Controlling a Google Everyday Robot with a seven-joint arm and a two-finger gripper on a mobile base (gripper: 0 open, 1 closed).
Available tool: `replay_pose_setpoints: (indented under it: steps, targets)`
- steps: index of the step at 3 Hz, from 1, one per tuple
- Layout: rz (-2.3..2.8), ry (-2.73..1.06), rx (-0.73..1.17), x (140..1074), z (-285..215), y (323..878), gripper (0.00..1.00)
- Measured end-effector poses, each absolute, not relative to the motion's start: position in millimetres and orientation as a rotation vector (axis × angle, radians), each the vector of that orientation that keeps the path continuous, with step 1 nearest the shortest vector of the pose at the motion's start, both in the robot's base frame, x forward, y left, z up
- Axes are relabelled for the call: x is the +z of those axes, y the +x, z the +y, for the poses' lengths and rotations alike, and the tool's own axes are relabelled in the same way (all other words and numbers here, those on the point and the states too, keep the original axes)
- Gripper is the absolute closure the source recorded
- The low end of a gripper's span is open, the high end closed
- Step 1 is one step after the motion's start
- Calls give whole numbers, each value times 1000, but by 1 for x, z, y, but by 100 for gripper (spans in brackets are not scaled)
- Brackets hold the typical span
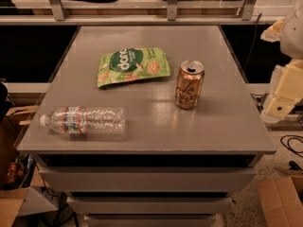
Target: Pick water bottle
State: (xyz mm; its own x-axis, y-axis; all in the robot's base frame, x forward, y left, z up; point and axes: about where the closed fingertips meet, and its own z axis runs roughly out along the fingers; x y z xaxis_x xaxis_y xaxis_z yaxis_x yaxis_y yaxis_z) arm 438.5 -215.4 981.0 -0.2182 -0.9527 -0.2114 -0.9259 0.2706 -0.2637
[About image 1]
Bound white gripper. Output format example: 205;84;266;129
260;18;303;124

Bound clear plastic water bottle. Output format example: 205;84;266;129
40;106;125;135

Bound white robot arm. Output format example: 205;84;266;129
260;0;303;124

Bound gold LaCroix can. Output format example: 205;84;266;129
175;61;205;110

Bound cardboard box right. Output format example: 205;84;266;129
257;176;303;227

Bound cardboard box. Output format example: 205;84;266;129
257;176;303;227
0;170;59;227

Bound grey drawer cabinet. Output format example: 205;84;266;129
19;26;276;227

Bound green snack bag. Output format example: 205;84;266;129
97;47;170;87

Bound cardboard box left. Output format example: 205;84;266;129
0;170;59;227

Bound metal shelf rail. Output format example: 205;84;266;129
0;0;303;26

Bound black cable on floor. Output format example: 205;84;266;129
279;134;303;159

